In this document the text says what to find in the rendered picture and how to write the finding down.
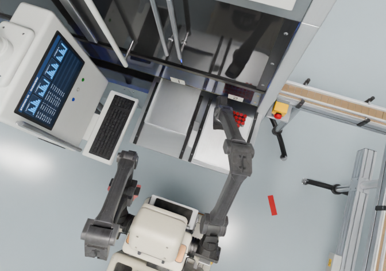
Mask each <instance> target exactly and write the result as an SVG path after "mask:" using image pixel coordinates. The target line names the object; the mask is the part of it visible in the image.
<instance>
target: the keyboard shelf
mask: <svg viewBox="0 0 386 271"><path fill-rule="evenodd" d="M114 95H118V96H121V97H124V98H127V99H130V100H133V101H135V103H134V105H133V108H132V110H131V112H130V114H129V117H128V120H127V121H126V124H125V126H124V128H123V131H122V133H121V135H120V137H119V140H118V142H117V144H116V147H115V149H114V151H113V154H112V156H111V158H110V160H107V159H104V158H101V157H98V156H96V155H93V154H91V153H89V150H90V148H91V146H92V143H93V142H94V140H95V137H96V135H97V133H98V130H99V128H100V126H101V124H102V122H103V119H104V117H105V115H106V113H107V111H108V109H109V107H110V104H111V102H112V100H113V98H114ZM138 103H139V100H138V99H136V98H133V97H131V96H128V95H125V94H122V93H119V92H116V91H113V90H112V91H110V93H109V96H108V98H107V100H106V103H105V105H104V107H103V109H102V111H101V113H100V115H99V114H96V113H94V115H93V116H92V118H91V121H90V123H89V125H88V127H87V130H86V132H85V134H84V136H83V138H82V139H83V140H86V141H87V143H86V146H85V148H84V150H83V153H82V155H84V156H87V157H89V158H92V159H95V160H97V161H100V162H103V163H105V164H108V165H111V164H112V163H113V161H114V158H115V156H116V154H117V152H118V149H119V147H120V144H121V142H122V140H123V137H124V135H125V133H126V131H127V129H128V126H129V123H130V121H131V119H132V117H133V114H134V112H135V110H136V108H137V105H138Z"/></svg>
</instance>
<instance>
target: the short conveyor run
mask: <svg viewBox="0 0 386 271"><path fill-rule="evenodd" d="M309 82H310V78H308V79H307V80H306V81H305V82H304V83H303V84H299V83H295V82H291V81H289V80H287V81H286V83H285V85H284V86H283V88H282V89H281V91H280V93H279V94H278V96H277V98H280V99H284V100H287V101H289V105H292V108H294V109H297V110H301V111H305V112H307V113H311V114H315V115H318V116H321V117H325V118H328V119H332V120H335V121H338V122H342V123H346V124H348V125H352V126H356V127H359V128H362V129H366V130H369V131H373V132H376V133H379V134H383V135H386V108H384V107H380V106H376V105H373V104H370V102H371V101H373V100H374V99H375V97H374V96H372V97H371V98H368V99H367V100H366V101H364V102H362V101H360V100H356V99H352V98H348V97H345V96H342V95H338V94H334V93H331V92H327V91H324V90H320V89H317V88H313V87H309V86H307V85H308V84H309Z"/></svg>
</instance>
